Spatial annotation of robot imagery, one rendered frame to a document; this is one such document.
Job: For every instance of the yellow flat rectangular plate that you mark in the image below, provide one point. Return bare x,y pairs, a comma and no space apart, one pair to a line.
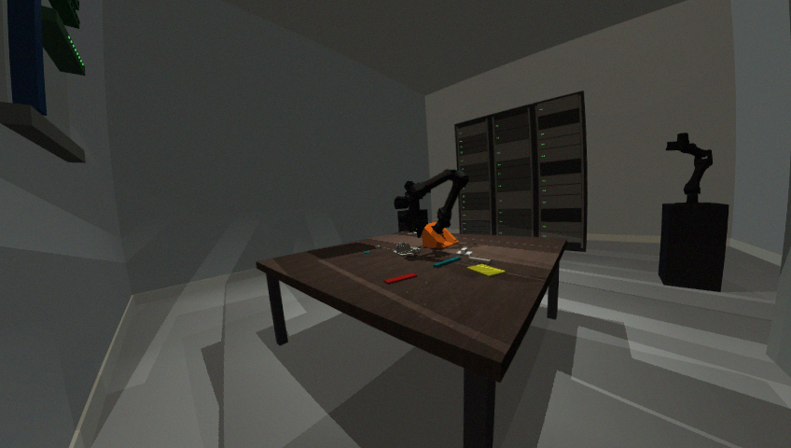
485,270

